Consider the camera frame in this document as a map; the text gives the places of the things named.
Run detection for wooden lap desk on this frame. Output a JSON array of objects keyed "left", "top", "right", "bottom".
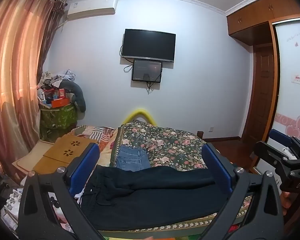
[{"left": 32, "top": 134, "right": 98, "bottom": 174}]

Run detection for white printed clutter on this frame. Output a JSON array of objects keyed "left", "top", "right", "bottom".
[{"left": 0, "top": 187, "right": 25, "bottom": 232}]

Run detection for wooden overhead cabinet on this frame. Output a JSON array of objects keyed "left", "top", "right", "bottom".
[{"left": 226, "top": 0, "right": 300, "bottom": 46}]

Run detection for striped quilt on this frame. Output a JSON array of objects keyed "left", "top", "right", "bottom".
[{"left": 69, "top": 125, "right": 116, "bottom": 144}]

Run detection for small black monitor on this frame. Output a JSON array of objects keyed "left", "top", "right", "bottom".
[{"left": 131, "top": 59, "right": 163, "bottom": 83}]

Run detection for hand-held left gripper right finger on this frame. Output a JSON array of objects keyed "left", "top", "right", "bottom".
[{"left": 201, "top": 142, "right": 284, "bottom": 240}]

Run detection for yellow bed frame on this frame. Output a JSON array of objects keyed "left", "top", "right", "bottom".
[{"left": 122, "top": 109, "right": 155, "bottom": 125}]

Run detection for colourful cartoon blanket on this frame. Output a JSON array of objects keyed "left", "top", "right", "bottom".
[{"left": 96, "top": 130, "right": 119, "bottom": 167}]

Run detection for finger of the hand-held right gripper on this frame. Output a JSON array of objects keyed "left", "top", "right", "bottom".
[
  {"left": 269, "top": 129, "right": 300, "bottom": 161},
  {"left": 254, "top": 141, "right": 299, "bottom": 179}
]

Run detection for floral blanket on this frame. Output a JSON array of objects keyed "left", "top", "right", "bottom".
[{"left": 109, "top": 120, "right": 253, "bottom": 233}]

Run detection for orange box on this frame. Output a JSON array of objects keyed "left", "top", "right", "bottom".
[{"left": 51, "top": 98, "right": 71, "bottom": 108}]

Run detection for person's right hand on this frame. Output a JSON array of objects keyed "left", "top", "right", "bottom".
[{"left": 281, "top": 191, "right": 291, "bottom": 217}]

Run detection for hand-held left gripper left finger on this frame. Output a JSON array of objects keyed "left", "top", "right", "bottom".
[{"left": 18, "top": 142, "right": 108, "bottom": 240}]

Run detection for green storage box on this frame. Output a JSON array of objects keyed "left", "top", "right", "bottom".
[{"left": 39, "top": 102, "right": 78, "bottom": 141}]

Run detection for beige board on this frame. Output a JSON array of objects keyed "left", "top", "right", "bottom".
[{"left": 11, "top": 139, "right": 56, "bottom": 173}]

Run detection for dark pants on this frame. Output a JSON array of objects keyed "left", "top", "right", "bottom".
[{"left": 80, "top": 164, "right": 231, "bottom": 232}]

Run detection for grey pillow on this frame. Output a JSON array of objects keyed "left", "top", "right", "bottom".
[{"left": 62, "top": 80, "right": 87, "bottom": 113}]

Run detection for blue denim jeans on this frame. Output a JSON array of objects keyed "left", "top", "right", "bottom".
[{"left": 115, "top": 146, "right": 150, "bottom": 172}]

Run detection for white air conditioner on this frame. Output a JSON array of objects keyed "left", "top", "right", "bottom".
[{"left": 66, "top": 0, "right": 118, "bottom": 21}]

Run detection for black television cable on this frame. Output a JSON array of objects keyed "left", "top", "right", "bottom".
[{"left": 119, "top": 45, "right": 134, "bottom": 73}]

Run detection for black wall television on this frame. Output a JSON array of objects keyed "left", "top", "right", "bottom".
[{"left": 121, "top": 29, "right": 176, "bottom": 62}]

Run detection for pile of clothes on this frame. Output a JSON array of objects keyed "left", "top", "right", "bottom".
[{"left": 37, "top": 69, "right": 77, "bottom": 91}]

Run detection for pink curtain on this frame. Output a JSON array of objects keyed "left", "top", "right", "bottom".
[{"left": 0, "top": 0, "right": 67, "bottom": 178}]

